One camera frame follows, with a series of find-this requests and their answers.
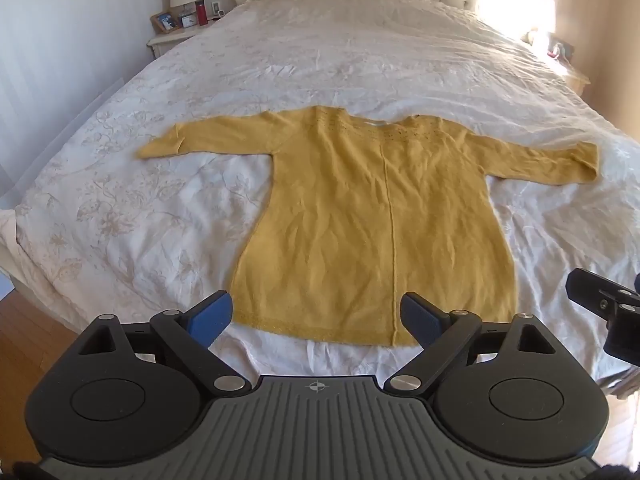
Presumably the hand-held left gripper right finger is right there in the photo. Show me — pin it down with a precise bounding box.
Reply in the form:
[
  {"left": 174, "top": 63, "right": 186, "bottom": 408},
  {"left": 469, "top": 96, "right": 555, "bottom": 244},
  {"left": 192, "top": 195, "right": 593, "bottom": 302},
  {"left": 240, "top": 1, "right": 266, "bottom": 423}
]
[{"left": 384, "top": 290, "right": 557, "bottom": 395}]

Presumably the white floral bedspread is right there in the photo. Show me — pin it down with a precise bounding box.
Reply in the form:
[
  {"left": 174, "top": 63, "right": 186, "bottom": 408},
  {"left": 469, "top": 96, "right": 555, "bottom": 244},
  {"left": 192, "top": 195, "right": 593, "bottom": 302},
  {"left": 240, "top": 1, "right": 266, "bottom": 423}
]
[{"left": 0, "top": 0, "right": 640, "bottom": 393}]

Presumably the cream nightstand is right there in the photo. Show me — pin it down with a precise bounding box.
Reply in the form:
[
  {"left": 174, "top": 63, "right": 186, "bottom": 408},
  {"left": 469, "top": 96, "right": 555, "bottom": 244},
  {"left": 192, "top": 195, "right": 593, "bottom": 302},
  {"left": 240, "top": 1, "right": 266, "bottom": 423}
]
[{"left": 146, "top": 9, "right": 236, "bottom": 62}]

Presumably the wooden photo frame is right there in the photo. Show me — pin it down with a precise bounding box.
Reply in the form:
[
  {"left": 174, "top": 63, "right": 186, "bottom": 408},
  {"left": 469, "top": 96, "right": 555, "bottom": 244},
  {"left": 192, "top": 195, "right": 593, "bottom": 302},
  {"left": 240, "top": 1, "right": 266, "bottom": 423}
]
[{"left": 151, "top": 9, "right": 180, "bottom": 34}]

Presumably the yellow knit sweater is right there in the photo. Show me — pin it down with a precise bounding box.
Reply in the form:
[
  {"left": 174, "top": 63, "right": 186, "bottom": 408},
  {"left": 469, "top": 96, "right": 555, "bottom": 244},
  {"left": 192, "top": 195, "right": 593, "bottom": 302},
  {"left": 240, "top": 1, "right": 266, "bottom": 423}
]
[{"left": 137, "top": 106, "right": 600, "bottom": 348}]

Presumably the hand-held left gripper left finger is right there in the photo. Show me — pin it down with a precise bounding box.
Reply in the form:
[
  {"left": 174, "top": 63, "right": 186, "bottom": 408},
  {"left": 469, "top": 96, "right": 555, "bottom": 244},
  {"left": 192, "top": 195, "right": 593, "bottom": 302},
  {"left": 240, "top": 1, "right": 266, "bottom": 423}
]
[{"left": 79, "top": 289, "right": 252, "bottom": 395}]

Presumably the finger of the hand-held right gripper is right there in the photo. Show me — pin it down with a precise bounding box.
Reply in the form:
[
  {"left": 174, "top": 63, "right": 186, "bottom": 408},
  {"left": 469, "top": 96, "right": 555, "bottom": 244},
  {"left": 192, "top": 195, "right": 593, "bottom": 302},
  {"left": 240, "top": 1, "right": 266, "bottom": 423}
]
[{"left": 565, "top": 267, "right": 640, "bottom": 322}]

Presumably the wooden nightstand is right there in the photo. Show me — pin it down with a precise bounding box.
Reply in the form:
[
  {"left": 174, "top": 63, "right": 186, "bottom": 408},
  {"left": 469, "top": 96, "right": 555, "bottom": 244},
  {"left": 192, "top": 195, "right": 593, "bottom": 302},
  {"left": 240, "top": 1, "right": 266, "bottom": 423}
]
[{"left": 560, "top": 62, "right": 592, "bottom": 97}]

